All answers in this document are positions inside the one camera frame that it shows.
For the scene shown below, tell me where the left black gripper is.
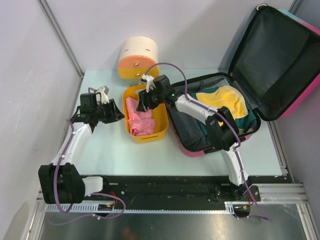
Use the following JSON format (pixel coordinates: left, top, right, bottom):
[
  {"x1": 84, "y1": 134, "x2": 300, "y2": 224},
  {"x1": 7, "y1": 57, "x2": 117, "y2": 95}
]
[{"x1": 93, "y1": 99, "x2": 125, "y2": 124}]

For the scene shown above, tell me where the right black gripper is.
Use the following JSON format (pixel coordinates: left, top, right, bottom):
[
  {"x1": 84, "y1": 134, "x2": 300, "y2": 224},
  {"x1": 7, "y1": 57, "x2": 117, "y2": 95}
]
[{"x1": 136, "y1": 87, "x2": 165, "y2": 114}]

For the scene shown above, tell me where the pink cloth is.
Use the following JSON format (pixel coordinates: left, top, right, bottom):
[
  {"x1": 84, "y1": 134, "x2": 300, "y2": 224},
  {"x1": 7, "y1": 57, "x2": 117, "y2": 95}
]
[{"x1": 125, "y1": 97, "x2": 156, "y2": 136}]

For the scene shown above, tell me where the yellow plastic basket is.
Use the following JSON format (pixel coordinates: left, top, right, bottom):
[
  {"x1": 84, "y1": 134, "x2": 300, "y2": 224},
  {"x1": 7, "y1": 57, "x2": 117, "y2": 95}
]
[{"x1": 123, "y1": 85, "x2": 169, "y2": 144}]

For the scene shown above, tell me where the round pastel drawer cabinet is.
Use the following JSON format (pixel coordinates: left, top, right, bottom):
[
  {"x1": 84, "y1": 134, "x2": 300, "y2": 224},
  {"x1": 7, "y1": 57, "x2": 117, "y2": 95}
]
[{"x1": 117, "y1": 36, "x2": 159, "y2": 87}]

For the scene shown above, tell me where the yellow cloth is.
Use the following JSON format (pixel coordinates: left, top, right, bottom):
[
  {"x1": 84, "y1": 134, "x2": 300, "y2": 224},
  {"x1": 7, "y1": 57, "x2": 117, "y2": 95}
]
[{"x1": 193, "y1": 85, "x2": 249, "y2": 120}]

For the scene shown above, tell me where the dark green cloth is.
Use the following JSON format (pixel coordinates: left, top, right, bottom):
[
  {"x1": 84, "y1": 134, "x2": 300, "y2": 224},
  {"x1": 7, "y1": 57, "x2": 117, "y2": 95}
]
[{"x1": 191, "y1": 92, "x2": 257, "y2": 134}]

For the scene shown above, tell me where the pink and teal children's suitcase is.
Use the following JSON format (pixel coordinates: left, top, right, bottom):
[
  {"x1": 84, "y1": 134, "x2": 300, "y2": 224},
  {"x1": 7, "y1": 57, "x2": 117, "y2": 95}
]
[{"x1": 173, "y1": 4, "x2": 320, "y2": 141}]

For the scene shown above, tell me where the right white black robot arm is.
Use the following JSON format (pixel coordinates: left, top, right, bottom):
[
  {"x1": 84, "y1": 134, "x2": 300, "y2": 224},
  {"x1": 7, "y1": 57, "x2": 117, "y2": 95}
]
[{"x1": 136, "y1": 74, "x2": 250, "y2": 201}]

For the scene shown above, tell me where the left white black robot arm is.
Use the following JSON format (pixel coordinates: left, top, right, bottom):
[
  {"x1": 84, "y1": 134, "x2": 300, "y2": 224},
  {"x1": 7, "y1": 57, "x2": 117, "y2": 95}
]
[{"x1": 38, "y1": 86, "x2": 125, "y2": 205}]

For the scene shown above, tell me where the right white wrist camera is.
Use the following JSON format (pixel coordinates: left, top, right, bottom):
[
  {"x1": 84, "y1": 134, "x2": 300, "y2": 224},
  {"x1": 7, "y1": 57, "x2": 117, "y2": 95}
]
[{"x1": 140, "y1": 74, "x2": 156, "y2": 93}]

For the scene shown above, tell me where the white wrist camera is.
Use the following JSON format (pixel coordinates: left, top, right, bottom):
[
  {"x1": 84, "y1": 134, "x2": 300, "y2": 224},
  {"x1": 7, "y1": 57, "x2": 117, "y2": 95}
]
[
  {"x1": 140, "y1": 74, "x2": 156, "y2": 93},
  {"x1": 95, "y1": 86, "x2": 109, "y2": 105}
]

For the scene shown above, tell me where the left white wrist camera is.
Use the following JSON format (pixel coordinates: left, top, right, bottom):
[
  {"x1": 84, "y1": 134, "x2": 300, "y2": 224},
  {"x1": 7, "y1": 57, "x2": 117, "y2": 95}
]
[{"x1": 95, "y1": 86, "x2": 109, "y2": 105}]

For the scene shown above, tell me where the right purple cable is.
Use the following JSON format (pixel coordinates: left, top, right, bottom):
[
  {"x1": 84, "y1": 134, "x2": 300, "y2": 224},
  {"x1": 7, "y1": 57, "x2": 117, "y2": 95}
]
[{"x1": 143, "y1": 62, "x2": 272, "y2": 221}]

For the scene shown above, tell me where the purple cable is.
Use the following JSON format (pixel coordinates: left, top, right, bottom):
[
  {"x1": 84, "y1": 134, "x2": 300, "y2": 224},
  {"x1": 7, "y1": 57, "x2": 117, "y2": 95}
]
[
  {"x1": 47, "y1": 87, "x2": 126, "y2": 227},
  {"x1": 143, "y1": 62, "x2": 272, "y2": 221}
]

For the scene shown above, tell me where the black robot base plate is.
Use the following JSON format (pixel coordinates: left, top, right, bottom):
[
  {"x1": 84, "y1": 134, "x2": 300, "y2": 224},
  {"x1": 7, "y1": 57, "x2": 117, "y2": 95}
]
[{"x1": 82, "y1": 174, "x2": 261, "y2": 206}]

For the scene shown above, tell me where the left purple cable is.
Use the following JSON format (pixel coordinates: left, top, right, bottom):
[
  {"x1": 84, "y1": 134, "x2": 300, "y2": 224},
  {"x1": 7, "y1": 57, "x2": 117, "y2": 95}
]
[{"x1": 47, "y1": 87, "x2": 126, "y2": 227}]

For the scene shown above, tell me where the grey slotted cable duct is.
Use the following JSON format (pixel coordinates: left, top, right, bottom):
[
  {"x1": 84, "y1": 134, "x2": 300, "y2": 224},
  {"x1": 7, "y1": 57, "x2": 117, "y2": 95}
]
[{"x1": 69, "y1": 201, "x2": 236, "y2": 215}]

